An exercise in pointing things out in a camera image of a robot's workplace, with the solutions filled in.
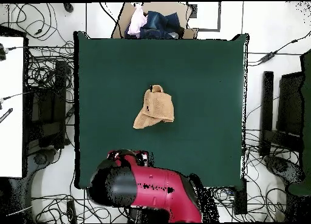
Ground tan terry towel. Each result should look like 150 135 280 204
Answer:
132 84 175 130

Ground black flat panel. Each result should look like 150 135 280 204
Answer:
276 71 306 137

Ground dark green table cloth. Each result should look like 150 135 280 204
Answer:
73 30 250 189

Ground black power strip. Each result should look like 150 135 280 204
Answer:
66 199 78 224

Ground grey chair base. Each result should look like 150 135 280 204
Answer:
24 148 61 186

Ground black equipment stand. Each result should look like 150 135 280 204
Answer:
25 59 68 151

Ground white desk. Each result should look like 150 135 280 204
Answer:
0 35 25 178

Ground black label strip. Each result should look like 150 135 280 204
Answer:
0 107 13 124

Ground black box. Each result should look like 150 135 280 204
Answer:
233 179 248 216

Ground pink garment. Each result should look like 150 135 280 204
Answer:
127 4 148 36

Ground blue jeans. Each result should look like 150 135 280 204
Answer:
125 10 185 39

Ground black gadget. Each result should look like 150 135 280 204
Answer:
0 42 7 62

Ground brown cardboard box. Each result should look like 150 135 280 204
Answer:
111 1 199 39

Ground black upright bar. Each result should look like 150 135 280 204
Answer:
259 70 275 158

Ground black chair base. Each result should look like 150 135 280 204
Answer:
264 155 306 186

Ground dark green draped cloth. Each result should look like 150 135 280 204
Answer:
287 48 311 197

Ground black cable tangle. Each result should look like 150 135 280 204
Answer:
0 2 75 49

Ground black cable with adapter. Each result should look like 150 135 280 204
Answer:
247 30 311 67

